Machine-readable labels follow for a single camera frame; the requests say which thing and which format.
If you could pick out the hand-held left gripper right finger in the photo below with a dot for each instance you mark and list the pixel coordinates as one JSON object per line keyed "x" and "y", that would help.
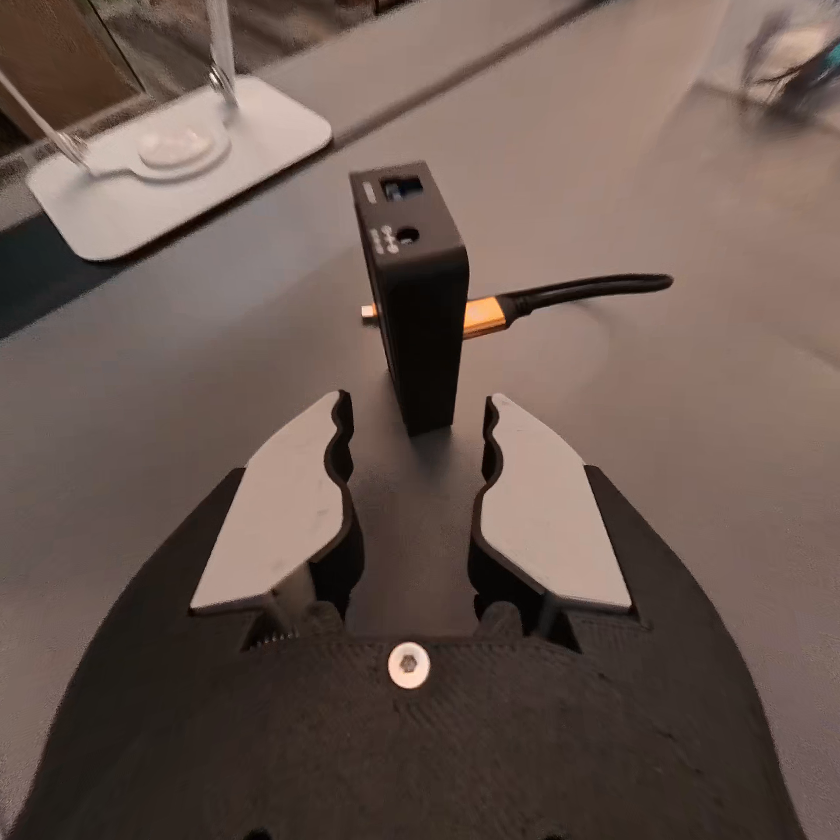
{"x": 551, "y": 518}

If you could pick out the small black usb hub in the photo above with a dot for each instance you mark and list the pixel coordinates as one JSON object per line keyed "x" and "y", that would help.
{"x": 420, "y": 315}

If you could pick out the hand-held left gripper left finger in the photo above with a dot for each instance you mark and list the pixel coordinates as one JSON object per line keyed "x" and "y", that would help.
{"x": 275, "y": 505}

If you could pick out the white lamp base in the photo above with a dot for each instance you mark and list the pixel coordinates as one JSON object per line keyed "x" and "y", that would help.
{"x": 197, "y": 177}

